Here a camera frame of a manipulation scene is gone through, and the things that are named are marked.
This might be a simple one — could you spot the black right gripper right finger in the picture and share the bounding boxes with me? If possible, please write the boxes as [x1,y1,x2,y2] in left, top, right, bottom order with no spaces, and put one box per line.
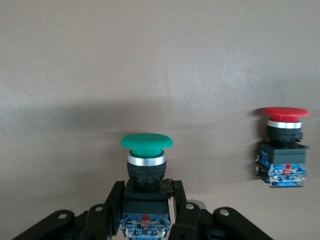
[169,180,273,240]

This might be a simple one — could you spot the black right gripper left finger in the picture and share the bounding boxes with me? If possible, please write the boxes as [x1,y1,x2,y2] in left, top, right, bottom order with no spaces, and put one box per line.
[12,180,126,240]

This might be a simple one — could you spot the green mushroom push button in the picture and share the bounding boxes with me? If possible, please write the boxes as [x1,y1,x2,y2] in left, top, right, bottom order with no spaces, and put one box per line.
[119,132,174,239]

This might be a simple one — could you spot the red mushroom push button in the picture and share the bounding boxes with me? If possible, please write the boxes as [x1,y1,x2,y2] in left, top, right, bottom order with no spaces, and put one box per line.
[254,106,311,189]

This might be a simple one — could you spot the brown table mat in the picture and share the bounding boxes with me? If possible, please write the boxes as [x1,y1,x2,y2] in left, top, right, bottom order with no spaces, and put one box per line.
[0,0,320,240]

